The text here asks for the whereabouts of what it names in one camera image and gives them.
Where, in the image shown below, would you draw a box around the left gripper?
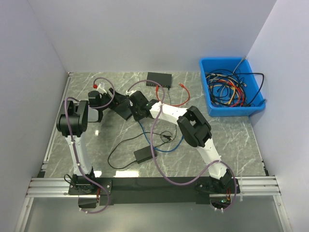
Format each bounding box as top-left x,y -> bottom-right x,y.
99,87 -> 128,110

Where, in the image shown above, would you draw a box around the black network switch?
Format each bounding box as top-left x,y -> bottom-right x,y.
146,72 -> 172,89
112,99 -> 132,120

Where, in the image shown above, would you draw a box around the red ethernet cable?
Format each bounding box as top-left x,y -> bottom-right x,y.
154,82 -> 190,107

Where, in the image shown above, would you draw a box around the black power adapter with cord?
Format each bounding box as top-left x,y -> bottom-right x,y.
107,122 -> 177,170

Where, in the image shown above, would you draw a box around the blue ethernet cable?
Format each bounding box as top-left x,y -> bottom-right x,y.
137,120 -> 185,153

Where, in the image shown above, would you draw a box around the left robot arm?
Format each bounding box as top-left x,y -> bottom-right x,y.
56,85 -> 131,194

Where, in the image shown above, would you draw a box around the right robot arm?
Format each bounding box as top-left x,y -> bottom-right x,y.
126,90 -> 237,193

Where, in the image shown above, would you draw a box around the blue plastic bin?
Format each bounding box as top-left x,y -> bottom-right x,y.
199,57 -> 266,117

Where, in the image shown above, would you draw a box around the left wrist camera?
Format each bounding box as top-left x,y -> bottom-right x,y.
93,82 -> 107,93

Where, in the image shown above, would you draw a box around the tangled cables in bin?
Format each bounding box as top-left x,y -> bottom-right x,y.
205,56 -> 267,107

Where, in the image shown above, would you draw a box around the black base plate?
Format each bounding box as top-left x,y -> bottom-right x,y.
68,176 -> 240,208

